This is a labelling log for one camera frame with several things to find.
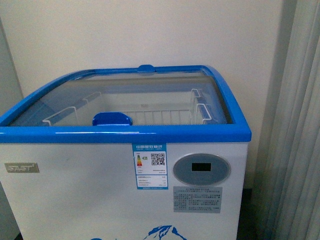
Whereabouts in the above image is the white chest freezer blue rim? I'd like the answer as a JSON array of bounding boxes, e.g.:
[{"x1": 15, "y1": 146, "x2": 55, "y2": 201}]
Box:
[{"x1": 0, "y1": 65, "x2": 252, "y2": 240}]

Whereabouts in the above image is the blue energy label sticker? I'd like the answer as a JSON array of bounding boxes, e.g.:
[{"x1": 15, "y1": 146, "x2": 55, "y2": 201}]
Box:
[{"x1": 132, "y1": 143, "x2": 169, "y2": 190}]

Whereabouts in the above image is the grey oval control panel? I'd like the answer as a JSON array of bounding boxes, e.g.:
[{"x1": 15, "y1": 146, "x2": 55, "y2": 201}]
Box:
[{"x1": 173, "y1": 153, "x2": 231, "y2": 186}]

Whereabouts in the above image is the grey instruction sticker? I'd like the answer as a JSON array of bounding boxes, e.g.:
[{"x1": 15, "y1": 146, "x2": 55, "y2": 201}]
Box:
[{"x1": 173, "y1": 186, "x2": 223, "y2": 214}]

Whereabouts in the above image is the grey window curtain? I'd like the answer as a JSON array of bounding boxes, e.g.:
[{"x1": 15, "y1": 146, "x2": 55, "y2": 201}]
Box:
[{"x1": 253, "y1": 0, "x2": 320, "y2": 240}]

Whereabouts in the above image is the silver brand nameplate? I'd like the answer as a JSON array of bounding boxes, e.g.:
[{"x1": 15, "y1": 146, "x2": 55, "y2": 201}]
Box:
[{"x1": 4, "y1": 162, "x2": 40, "y2": 173}]

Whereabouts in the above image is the white wire freezer basket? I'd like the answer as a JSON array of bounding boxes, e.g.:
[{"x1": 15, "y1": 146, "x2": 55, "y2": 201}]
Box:
[{"x1": 42, "y1": 88, "x2": 227, "y2": 127}]

